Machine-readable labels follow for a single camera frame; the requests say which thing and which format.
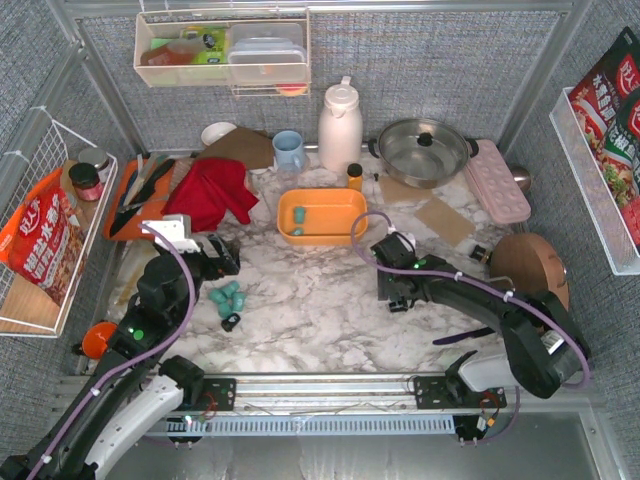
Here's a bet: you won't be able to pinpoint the brown cardboard sheet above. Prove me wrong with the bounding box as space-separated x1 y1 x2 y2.
414 197 475 247

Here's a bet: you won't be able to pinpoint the red cloth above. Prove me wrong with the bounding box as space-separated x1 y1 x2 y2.
163 157 258 232

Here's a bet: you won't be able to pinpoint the orange plastic storage basket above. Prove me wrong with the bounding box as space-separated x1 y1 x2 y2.
277 188 367 246

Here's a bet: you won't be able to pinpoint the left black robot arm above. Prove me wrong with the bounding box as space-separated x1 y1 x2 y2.
1 234 240 479

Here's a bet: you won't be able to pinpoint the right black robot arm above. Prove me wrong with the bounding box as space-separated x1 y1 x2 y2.
371 232 591 399

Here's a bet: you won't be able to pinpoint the black coffee capsule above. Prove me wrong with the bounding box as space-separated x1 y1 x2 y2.
221 313 241 332

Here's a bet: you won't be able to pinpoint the small brown cardboard piece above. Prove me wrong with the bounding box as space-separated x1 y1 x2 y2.
378 176 433 204

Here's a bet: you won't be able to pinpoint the orange cutting board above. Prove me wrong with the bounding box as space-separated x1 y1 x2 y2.
102 157 175 241

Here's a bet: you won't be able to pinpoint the yellow spice bottle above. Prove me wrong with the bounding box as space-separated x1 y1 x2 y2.
347 163 363 191

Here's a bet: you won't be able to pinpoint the steel pot with glass lid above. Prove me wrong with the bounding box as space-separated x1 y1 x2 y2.
367 119 479 189

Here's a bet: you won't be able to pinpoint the brown folded cloth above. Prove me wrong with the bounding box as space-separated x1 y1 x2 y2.
196 127 274 170

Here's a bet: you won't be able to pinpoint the pink egg tray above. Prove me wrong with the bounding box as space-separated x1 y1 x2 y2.
463 138 531 225

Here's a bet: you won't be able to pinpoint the white small bowl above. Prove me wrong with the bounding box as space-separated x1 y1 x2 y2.
201 121 237 147

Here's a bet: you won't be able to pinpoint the light blue mug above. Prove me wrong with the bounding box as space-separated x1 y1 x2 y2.
272 130 307 172

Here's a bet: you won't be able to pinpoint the white thermos jug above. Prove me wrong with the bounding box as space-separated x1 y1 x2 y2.
318 76 363 174

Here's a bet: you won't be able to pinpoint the round wooden board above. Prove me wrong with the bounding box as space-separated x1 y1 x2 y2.
489 233 570 310

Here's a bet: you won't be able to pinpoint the orange round object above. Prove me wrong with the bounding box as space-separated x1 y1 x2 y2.
81 321 117 360

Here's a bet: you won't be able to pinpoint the red lid jar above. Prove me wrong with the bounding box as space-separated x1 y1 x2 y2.
68 163 104 202

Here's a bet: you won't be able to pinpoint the silver lid jar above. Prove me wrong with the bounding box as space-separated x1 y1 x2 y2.
78 147 110 175

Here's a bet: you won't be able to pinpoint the orange snack bag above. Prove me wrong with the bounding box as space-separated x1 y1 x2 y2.
1 168 84 306

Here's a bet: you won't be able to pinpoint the clear lidded food containers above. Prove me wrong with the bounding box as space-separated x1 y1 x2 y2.
227 22 307 85

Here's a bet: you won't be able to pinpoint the green seasoning packet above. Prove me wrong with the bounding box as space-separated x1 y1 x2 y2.
597 89 639 249

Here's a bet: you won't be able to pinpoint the red seasoning packet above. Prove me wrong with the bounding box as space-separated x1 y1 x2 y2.
568 26 639 150

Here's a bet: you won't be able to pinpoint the purple handled utensil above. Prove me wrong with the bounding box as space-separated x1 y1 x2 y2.
432 327 494 346

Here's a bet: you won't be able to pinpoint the black handled knife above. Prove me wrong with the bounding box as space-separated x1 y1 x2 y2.
117 159 175 213

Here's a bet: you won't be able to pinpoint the left white wire basket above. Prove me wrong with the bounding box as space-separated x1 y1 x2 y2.
1 106 119 338

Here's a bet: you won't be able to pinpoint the white wire basket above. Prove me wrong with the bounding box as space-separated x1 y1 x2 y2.
1 106 119 338
549 87 639 276

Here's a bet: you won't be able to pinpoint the right white wire basket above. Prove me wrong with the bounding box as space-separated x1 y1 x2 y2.
549 87 639 276

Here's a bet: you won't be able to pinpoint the white wall storage basket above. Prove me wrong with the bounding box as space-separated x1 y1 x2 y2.
134 7 311 96

